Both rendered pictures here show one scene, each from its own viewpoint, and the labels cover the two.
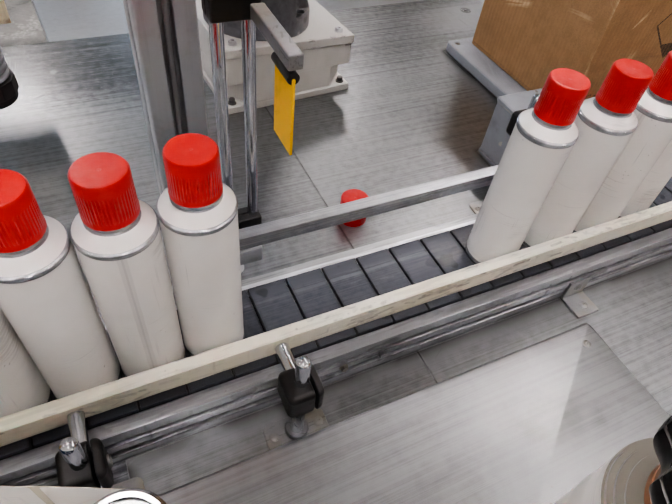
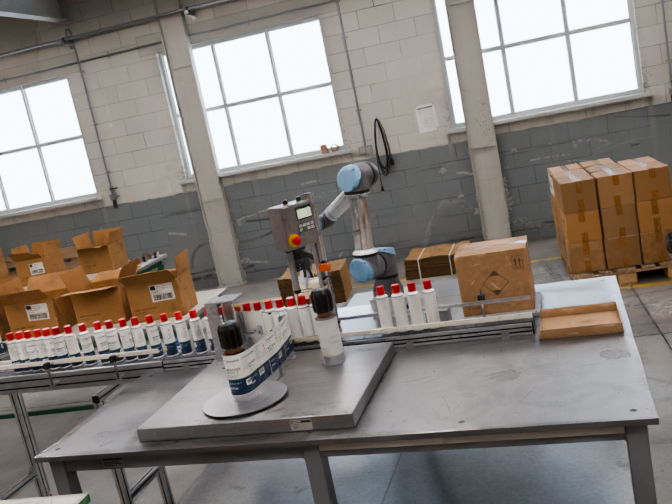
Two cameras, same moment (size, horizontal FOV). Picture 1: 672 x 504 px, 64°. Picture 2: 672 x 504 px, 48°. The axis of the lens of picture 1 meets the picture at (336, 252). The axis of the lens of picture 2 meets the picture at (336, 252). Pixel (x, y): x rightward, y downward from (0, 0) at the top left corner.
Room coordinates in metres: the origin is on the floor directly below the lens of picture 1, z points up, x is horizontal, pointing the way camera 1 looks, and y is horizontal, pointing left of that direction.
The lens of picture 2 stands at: (-1.69, -2.36, 1.83)
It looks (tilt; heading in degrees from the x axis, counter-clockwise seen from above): 11 degrees down; 49
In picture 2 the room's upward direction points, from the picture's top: 12 degrees counter-clockwise
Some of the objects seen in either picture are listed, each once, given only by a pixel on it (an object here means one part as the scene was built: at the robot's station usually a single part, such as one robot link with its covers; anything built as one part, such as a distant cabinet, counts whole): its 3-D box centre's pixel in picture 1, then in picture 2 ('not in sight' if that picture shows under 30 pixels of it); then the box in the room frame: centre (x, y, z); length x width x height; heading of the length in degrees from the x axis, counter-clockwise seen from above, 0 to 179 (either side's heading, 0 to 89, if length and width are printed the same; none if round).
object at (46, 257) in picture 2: not in sight; (37, 263); (0.86, 4.86, 0.97); 0.42 x 0.39 x 0.37; 33
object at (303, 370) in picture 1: (301, 398); not in sight; (0.20, 0.01, 0.89); 0.03 x 0.03 x 0.12; 31
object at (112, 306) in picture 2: not in sight; (106, 292); (0.33, 2.30, 0.96); 0.53 x 0.45 x 0.37; 37
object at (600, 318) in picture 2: not in sight; (579, 320); (0.80, -0.81, 0.85); 0.30 x 0.26 x 0.04; 121
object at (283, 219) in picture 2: not in sight; (294, 225); (0.30, 0.18, 1.38); 0.17 x 0.10 x 0.19; 176
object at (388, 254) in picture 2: not in sight; (383, 260); (0.76, 0.16, 1.09); 0.13 x 0.12 x 0.14; 9
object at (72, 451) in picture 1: (88, 455); not in sight; (0.13, 0.15, 0.89); 0.06 x 0.03 x 0.12; 31
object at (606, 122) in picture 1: (580, 165); (399, 308); (0.43, -0.22, 0.98); 0.05 x 0.05 x 0.20
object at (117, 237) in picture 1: (131, 282); (305, 319); (0.22, 0.14, 0.98); 0.05 x 0.05 x 0.20
